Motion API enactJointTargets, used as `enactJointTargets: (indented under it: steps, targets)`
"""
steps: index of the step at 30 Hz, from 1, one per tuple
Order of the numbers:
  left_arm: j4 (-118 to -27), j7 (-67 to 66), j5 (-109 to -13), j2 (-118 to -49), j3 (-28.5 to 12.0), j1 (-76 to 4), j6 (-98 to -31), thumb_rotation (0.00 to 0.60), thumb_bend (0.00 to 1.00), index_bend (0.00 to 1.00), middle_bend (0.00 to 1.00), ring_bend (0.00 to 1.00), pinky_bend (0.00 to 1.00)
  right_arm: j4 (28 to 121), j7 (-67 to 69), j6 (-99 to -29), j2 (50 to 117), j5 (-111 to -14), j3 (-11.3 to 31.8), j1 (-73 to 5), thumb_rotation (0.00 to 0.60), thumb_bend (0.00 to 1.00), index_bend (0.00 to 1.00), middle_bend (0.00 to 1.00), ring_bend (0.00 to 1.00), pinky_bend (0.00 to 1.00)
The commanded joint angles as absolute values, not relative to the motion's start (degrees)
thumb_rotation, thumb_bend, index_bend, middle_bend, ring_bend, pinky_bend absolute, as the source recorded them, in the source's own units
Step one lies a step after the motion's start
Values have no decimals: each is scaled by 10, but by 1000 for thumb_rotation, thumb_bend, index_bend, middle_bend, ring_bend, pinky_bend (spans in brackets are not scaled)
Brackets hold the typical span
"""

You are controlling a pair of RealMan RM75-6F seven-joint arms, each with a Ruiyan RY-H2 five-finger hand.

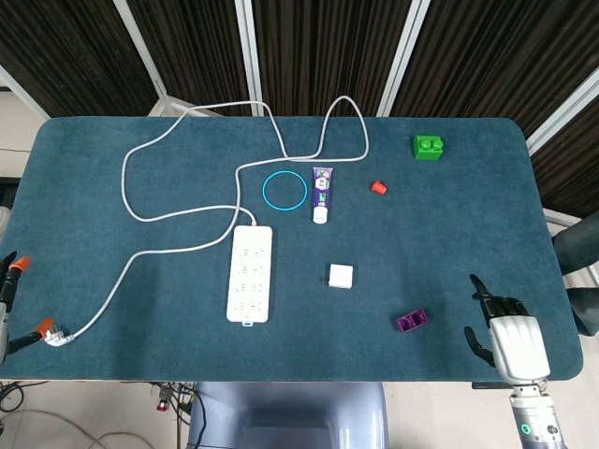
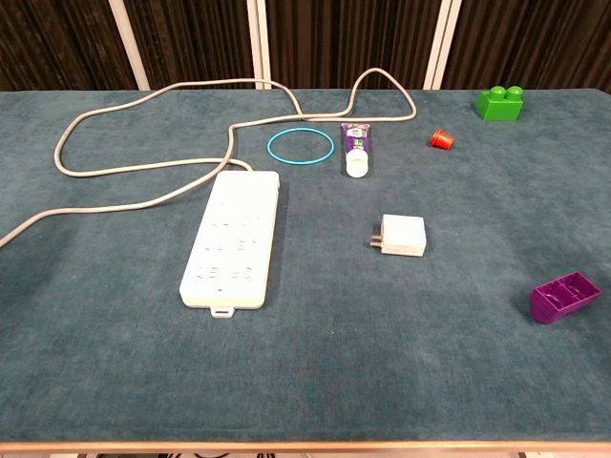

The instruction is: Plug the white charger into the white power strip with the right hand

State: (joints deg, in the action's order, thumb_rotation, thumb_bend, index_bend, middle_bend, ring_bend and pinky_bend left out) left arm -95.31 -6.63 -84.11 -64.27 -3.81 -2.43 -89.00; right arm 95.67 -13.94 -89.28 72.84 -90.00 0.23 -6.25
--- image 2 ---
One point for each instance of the white power strip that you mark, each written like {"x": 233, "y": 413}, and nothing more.
{"x": 229, "y": 238}

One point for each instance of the white plug adapter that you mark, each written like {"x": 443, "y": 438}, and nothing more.
{"x": 403, "y": 236}

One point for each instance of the purple toothpaste tube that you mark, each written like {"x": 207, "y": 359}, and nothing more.
{"x": 355, "y": 143}

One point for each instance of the teal fabric table mat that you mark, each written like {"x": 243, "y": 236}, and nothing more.
{"x": 334, "y": 358}

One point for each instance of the small red cap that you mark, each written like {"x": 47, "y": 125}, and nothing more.
{"x": 441, "y": 139}

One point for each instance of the dark slatted partition panel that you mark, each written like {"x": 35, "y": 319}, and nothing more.
{"x": 534, "y": 38}
{"x": 48, "y": 38}
{"x": 191, "y": 38}
{"x": 348, "y": 38}

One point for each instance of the green building block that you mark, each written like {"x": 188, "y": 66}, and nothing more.
{"x": 496, "y": 110}

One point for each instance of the purple building block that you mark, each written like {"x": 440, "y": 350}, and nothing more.
{"x": 549, "y": 310}

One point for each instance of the white partition post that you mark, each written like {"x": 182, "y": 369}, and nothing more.
{"x": 258, "y": 47}
{"x": 129, "y": 47}
{"x": 441, "y": 47}

